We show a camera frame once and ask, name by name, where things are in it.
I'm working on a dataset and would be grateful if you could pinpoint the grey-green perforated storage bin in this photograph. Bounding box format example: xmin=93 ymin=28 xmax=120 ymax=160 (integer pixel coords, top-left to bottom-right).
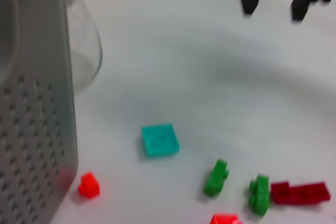
xmin=0 ymin=0 xmax=79 ymax=224

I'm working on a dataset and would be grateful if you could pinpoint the teal square flat brick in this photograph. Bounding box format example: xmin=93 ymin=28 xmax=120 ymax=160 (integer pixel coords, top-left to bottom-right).
xmin=141 ymin=123 xmax=181 ymax=158

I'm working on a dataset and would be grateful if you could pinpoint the green toy brick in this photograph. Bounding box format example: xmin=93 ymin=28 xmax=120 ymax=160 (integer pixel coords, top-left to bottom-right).
xmin=248 ymin=174 xmax=270 ymax=216
xmin=203 ymin=158 xmax=230 ymax=198

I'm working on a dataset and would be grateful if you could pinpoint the dark red long brick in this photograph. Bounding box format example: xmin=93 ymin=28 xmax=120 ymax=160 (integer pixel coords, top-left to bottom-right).
xmin=270 ymin=181 xmax=332 ymax=206

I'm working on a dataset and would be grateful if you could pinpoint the clear glass teapot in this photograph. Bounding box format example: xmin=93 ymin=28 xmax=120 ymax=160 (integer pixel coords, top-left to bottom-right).
xmin=64 ymin=0 xmax=103 ymax=96

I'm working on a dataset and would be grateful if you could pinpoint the orange-red sloped brick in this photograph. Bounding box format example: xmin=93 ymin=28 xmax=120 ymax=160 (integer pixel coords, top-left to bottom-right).
xmin=209 ymin=213 xmax=244 ymax=224

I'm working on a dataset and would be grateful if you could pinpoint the small red cube brick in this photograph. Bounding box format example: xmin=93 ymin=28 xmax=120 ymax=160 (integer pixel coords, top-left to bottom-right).
xmin=78 ymin=171 xmax=101 ymax=198

